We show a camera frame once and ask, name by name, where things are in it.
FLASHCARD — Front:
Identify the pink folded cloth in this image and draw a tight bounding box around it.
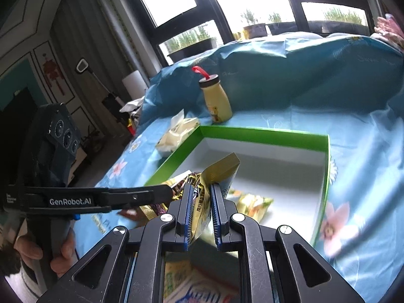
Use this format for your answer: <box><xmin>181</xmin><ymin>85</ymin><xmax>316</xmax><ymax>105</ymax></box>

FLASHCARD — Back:
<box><xmin>373</xmin><ymin>14</ymin><xmax>404</xmax><ymax>52</ymax></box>

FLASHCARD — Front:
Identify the white tissue pack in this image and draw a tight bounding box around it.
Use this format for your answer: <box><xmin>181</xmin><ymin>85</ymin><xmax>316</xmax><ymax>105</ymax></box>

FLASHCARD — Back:
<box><xmin>156</xmin><ymin>110</ymin><xmax>200</xmax><ymax>158</ymax></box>

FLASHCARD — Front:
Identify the small pale snack pack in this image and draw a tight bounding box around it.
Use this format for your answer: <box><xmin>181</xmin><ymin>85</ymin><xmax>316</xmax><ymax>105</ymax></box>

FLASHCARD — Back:
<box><xmin>227</xmin><ymin>188</ymin><xmax>274</xmax><ymax>223</ymax></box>

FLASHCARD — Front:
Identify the person left hand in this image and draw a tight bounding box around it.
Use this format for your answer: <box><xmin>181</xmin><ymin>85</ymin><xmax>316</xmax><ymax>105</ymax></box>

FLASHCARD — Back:
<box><xmin>14</xmin><ymin>228</ymin><xmax>78</xmax><ymax>279</ymax></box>

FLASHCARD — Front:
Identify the white paper roll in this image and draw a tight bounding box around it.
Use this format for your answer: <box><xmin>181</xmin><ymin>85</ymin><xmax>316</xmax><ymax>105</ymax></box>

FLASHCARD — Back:
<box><xmin>122</xmin><ymin>70</ymin><xmax>148</xmax><ymax>100</ymax></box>

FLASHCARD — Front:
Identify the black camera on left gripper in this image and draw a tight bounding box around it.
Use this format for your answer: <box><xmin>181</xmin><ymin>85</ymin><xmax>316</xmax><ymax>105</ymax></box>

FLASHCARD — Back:
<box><xmin>28</xmin><ymin>103</ymin><xmax>81</xmax><ymax>187</ymax></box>

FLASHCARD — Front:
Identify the blue floral table cloth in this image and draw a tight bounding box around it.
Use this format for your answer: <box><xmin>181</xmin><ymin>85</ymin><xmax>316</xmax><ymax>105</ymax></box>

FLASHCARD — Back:
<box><xmin>74</xmin><ymin>31</ymin><xmax>404</xmax><ymax>303</ymax></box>

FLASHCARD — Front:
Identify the green white cardboard box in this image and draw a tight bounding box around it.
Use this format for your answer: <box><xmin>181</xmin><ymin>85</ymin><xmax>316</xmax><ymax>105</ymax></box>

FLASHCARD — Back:
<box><xmin>148</xmin><ymin>126</ymin><xmax>330</xmax><ymax>244</ymax></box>

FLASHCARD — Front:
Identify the black planter box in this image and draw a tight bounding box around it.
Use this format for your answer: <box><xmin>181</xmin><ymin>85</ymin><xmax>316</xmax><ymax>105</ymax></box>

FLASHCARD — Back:
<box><xmin>168</xmin><ymin>38</ymin><xmax>217</xmax><ymax>63</ymax></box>

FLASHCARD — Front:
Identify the white blue red snack pack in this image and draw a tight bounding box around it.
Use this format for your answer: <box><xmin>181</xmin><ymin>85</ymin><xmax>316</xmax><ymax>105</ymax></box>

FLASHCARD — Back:
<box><xmin>163</xmin><ymin>252</ymin><xmax>240</xmax><ymax>302</ymax></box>

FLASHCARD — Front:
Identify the black sesame snack pack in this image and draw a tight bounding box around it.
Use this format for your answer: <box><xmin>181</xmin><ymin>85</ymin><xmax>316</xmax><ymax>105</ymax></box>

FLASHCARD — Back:
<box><xmin>139</xmin><ymin>153</ymin><xmax>242</xmax><ymax>251</ymax></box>

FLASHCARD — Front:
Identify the yellow drink bottle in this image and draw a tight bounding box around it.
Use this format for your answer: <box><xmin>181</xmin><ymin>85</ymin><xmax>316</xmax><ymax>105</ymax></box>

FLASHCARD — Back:
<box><xmin>192</xmin><ymin>66</ymin><xmax>233</xmax><ymax>123</ymax></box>

